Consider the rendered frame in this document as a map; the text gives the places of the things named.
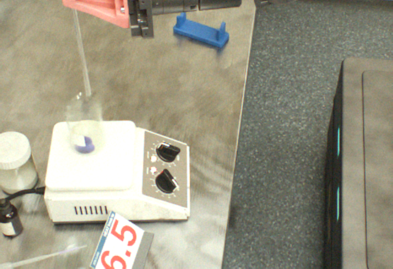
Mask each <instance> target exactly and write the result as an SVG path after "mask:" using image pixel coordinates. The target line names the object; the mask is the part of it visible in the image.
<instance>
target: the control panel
mask: <svg viewBox="0 0 393 269"><path fill-rule="evenodd" d="M161 142H165V143H168V144H170V145H173V146H176V147H178V148H180V150H181V151H180V152H179V154H178V155H177V156H176V158H175V160H174V161H173V162H164V161H163V160H162V159H160V158H159V156H158V155H157V152H156V149H157V146H158V145H159V144H160V143H161ZM152 156H155V157H156V161H154V160H152V158H151V157H152ZM151 167H155V168H156V171H155V172H153V171H152V170H151ZM164 169H167V170H168V171H169V172H170V173H171V175H172V176H173V178H174V179H175V180H176V182H177V183H178V188H177V189H176V190H175V191H174V192H173V193H164V192H162V191H161V190H160V189H159V188H158V187H157V185H156V183H155V179H156V177H157V176H158V175H159V174H160V173H161V172H162V171H163V170H164ZM142 194H143V195H145V196H148V197H152V198H155V199H158V200H161V201H165V202H168V203H171V204H174V205H178V206H181V207H184V208H187V207H188V203H187V145H185V144H183V143H180V142H177V141H173V140H172V139H168V138H165V137H162V136H159V135H157V134H154V133H151V132H148V131H145V130H144V152H143V167H142Z"/></svg>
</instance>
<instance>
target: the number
mask: <svg viewBox="0 0 393 269"><path fill-rule="evenodd" d="M139 232H140V230H139V229H137V228H136V227H134V226H133V225H131V224H129V223H128V222H127V221H125V220H123V219H122V218H120V217H119V216H117V215H115V217H114V220H113V223H112V225H111V229H110V231H109V234H108V236H107V239H106V242H105V244H104V247H103V250H102V252H101V255H100V257H99V260H98V264H97V266H96V267H97V268H99V269H127V268H128V265H129V262H130V260H131V256H132V254H133V251H134V247H135V245H136V242H137V239H138V236H139Z"/></svg>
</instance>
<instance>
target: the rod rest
mask: <svg viewBox="0 0 393 269"><path fill-rule="evenodd" d="M176 19H177V23H176V24H175V26H174V27H173V32H174V33H177V34H180V35H183V36H186V37H189V38H192V39H195V40H198V41H201V42H204V43H207V44H210V45H213V46H216V47H219V48H222V47H223V46H224V44H225V43H226V42H227V40H228V39H229V33H227V32H225V25H226V23H225V22H222V24H221V26H220V29H215V28H212V27H209V26H206V25H202V24H200V23H197V22H194V21H190V20H187V19H186V12H183V13H181V15H180V16H177V17H176Z"/></svg>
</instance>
